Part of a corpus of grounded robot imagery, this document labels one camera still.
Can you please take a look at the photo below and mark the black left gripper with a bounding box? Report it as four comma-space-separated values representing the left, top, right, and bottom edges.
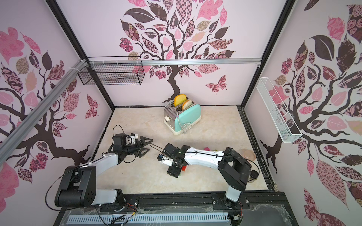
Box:
123, 136, 153, 158

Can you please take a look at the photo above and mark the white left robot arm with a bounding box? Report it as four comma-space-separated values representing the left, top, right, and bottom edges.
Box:
54, 133, 153, 208

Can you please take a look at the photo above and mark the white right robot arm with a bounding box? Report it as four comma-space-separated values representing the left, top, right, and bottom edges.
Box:
157, 144, 252, 209

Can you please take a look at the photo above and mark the mint and cream toaster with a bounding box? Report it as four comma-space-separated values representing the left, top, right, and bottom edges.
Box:
163, 101, 202, 135

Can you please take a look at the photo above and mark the toast slice left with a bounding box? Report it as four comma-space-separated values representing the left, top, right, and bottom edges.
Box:
173, 94, 188, 107

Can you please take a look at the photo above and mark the toast slice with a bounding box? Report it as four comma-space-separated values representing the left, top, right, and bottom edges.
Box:
182, 100, 194, 111
173, 94, 188, 107

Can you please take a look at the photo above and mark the toast slice right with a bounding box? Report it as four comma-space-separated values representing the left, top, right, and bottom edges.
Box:
182, 100, 194, 111

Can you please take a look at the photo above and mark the white slotted cable duct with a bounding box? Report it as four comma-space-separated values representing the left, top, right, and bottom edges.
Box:
65, 212, 230, 226

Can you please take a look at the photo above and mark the black wire basket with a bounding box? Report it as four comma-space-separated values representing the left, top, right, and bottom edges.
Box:
78, 56, 145, 86

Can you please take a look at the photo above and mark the white wire shelf basket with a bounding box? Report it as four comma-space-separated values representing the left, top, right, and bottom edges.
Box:
256, 77, 302, 143

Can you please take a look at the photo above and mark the aluminium rail back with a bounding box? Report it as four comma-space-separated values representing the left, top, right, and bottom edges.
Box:
90, 58, 262, 66

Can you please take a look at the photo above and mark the aluminium rail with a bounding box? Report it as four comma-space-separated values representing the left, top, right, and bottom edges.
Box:
1, 59, 86, 164
90, 58, 262, 66

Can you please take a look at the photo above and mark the aluminium rail left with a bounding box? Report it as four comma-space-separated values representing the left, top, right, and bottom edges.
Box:
1, 59, 86, 164

